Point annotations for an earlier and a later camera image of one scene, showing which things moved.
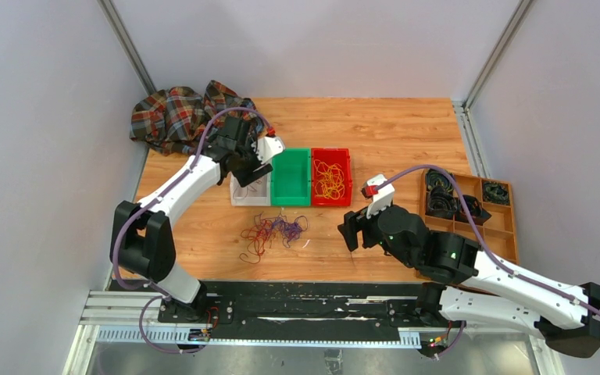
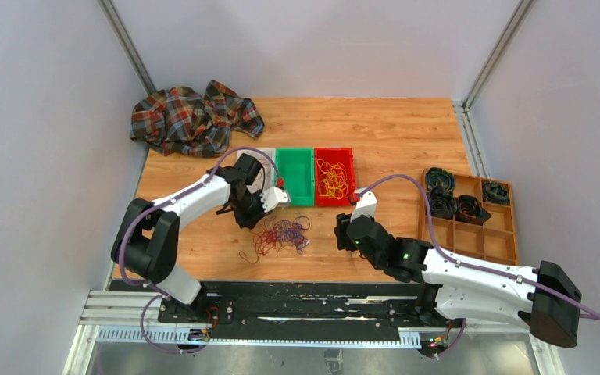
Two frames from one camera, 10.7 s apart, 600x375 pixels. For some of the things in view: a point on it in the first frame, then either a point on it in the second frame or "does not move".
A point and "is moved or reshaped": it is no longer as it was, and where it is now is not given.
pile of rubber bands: x=290 y=230 is moved or reshaped
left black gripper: x=257 y=170 → x=245 y=222
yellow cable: x=330 y=182 does not move
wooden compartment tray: x=498 y=235 does not move
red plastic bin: x=331 y=178 does not move
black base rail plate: x=308 y=310 does not move
